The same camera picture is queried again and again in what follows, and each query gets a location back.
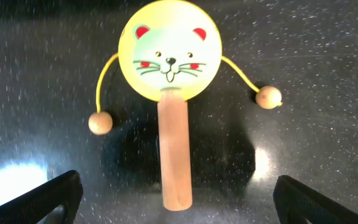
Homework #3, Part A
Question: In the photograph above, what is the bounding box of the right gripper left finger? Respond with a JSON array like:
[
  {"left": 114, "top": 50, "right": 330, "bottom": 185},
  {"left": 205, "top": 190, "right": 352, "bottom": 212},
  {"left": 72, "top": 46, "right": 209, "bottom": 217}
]
[{"left": 0, "top": 169, "right": 84, "bottom": 224}]

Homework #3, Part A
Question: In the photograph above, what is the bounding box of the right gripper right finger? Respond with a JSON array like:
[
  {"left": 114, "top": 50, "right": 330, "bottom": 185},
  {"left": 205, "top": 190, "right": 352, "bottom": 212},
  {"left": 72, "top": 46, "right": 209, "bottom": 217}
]
[{"left": 272, "top": 174, "right": 358, "bottom": 224}]

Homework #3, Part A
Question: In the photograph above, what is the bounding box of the yellow rattle drum toy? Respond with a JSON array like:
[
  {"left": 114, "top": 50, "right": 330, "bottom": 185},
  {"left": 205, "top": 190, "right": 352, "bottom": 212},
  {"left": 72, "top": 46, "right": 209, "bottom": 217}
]
[{"left": 88, "top": 0, "right": 283, "bottom": 212}]

